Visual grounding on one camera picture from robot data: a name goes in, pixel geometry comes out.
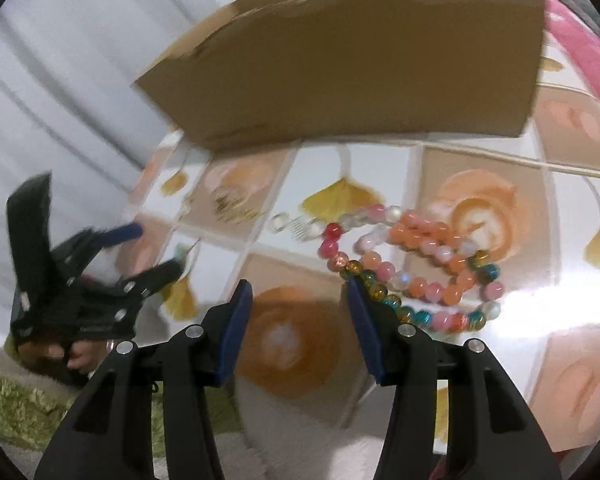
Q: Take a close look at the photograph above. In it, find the person's left hand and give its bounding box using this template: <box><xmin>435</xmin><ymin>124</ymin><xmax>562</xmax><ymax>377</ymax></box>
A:
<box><xmin>20</xmin><ymin>335</ymin><xmax>116</xmax><ymax>387</ymax></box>

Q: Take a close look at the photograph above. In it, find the brown cardboard box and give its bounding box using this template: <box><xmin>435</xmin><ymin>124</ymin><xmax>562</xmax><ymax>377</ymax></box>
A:
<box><xmin>132</xmin><ymin>0</ymin><xmax>546</xmax><ymax>151</ymax></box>

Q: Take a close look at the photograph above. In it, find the leaf patterned tablecloth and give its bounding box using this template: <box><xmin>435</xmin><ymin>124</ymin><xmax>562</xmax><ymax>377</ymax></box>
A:
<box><xmin>125</xmin><ymin>45</ymin><xmax>600</xmax><ymax>453</ymax></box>

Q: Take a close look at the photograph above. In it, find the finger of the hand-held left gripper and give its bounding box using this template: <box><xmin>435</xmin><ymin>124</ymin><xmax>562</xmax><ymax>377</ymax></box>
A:
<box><xmin>75</xmin><ymin>224</ymin><xmax>145</xmax><ymax>256</ymax></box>
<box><xmin>115</xmin><ymin>256</ymin><xmax>193</xmax><ymax>306</ymax></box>

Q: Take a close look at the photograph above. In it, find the white curtain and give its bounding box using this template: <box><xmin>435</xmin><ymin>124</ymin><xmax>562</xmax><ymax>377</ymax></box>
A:
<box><xmin>0</xmin><ymin>0</ymin><xmax>261</xmax><ymax>346</ymax></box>

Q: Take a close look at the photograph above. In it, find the orange pink bead bracelet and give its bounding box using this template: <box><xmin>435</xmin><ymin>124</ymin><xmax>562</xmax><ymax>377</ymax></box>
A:
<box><xmin>347</xmin><ymin>204</ymin><xmax>481</xmax><ymax>306</ymax></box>

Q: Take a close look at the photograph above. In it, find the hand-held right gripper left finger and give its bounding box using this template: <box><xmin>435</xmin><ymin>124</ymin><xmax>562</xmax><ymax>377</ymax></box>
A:
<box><xmin>34</xmin><ymin>280</ymin><xmax>255</xmax><ymax>480</ymax></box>

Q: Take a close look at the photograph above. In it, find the green fluffy cloth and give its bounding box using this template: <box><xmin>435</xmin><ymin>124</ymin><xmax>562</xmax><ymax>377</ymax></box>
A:
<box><xmin>0</xmin><ymin>367</ymin><xmax>241</xmax><ymax>456</ymax></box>

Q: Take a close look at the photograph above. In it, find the multicolour glass bead bracelet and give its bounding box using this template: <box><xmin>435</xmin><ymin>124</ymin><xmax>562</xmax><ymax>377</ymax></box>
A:
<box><xmin>319</xmin><ymin>222</ymin><xmax>506</xmax><ymax>333</ymax></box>

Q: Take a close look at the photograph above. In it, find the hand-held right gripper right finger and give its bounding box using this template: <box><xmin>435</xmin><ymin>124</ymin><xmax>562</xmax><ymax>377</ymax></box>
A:
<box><xmin>345</xmin><ymin>277</ymin><xmax>563</xmax><ymax>480</ymax></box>

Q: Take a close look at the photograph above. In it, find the gold earring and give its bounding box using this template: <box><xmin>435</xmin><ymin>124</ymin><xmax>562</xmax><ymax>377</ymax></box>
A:
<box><xmin>212</xmin><ymin>187</ymin><xmax>241</xmax><ymax>213</ymax></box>

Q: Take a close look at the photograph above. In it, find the pink floral blanket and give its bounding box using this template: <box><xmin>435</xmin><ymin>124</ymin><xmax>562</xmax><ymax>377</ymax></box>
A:
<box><xmin>542</xmin><ymin>0</ymin><xmax>600</xmax><ymax>111</ymax></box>

